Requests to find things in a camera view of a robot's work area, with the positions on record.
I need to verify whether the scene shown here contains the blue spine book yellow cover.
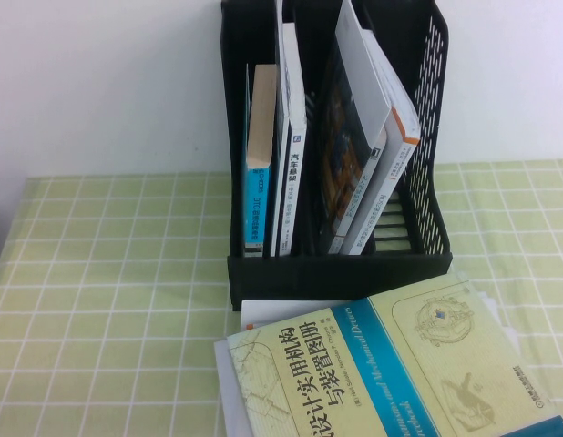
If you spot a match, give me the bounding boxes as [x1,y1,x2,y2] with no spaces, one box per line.
[226,270,563,437]

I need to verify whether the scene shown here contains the cyan spine book tan pages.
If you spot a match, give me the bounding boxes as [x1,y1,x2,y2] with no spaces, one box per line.
[241,62,278,259]

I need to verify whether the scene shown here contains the white spine book black letters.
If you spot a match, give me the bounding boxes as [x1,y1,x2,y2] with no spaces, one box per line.
[268,22,309,259]

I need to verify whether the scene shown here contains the black plastic book holder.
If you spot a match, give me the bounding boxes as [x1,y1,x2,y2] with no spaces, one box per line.
[220,0,454,313]

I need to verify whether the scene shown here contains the grey spine book dark cover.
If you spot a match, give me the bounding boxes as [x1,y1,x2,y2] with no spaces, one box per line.
[313,0,394,255]

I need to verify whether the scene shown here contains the white book orange spine band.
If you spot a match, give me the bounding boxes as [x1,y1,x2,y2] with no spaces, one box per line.
[338,26,422,256]

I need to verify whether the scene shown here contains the white book red print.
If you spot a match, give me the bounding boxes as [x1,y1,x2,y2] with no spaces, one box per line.
[212,339,251,437]

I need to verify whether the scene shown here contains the green checkered tablecloth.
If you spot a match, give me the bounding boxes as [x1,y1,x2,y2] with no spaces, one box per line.
[0,158,563,437]

